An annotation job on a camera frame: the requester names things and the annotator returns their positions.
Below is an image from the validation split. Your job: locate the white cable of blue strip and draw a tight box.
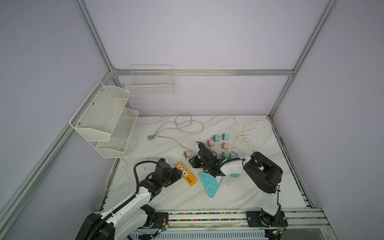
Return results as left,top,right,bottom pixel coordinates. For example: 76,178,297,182
232,118,273,154

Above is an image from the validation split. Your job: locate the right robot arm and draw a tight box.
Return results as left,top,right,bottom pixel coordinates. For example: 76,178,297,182
189,142,284,228

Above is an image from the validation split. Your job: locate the teal plug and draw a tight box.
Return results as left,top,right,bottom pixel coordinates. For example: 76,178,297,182
212,135,221,143
222,134,230,141

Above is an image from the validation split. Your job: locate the orange power strip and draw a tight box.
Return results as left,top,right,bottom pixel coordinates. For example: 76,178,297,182
176,162,197,187

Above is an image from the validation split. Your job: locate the blue power strip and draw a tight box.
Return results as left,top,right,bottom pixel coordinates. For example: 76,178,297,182
229,152,241,178

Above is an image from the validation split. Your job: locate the upper white mesh shelf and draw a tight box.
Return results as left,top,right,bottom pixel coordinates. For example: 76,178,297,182
69,82,130,142

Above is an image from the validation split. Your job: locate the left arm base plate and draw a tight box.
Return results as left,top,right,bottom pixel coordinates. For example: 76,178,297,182
127,212,169,230

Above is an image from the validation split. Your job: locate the teal triangular power strip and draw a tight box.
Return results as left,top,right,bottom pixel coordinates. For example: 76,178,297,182
199,172,223,198

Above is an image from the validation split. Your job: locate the grey cable of black strip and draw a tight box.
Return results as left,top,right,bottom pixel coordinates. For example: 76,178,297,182
146,112,205,151

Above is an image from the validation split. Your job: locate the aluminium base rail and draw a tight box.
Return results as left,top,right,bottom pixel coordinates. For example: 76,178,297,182
134,208,331,233

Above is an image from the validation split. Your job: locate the pink plug black strip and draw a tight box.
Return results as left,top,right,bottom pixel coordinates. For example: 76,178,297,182
207,140,215,147
220,143,230,150

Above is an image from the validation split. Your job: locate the white wire basket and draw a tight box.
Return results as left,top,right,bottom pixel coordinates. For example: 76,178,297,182
126,65,174,97

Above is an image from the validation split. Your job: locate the lower white mesh shelf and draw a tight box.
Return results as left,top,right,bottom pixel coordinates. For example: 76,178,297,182
96,108,139,159

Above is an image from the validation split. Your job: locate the white mesh shelf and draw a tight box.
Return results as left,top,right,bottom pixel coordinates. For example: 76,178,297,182
96,108,139,159
69,82,130,142

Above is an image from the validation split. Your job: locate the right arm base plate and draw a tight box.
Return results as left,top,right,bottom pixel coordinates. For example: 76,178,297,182
246,210,288,228

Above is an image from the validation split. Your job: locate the green plug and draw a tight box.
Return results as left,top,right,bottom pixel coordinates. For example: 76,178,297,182
221,152,230,160

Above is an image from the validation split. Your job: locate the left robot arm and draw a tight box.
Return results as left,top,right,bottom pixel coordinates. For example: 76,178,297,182
76,158,183,240

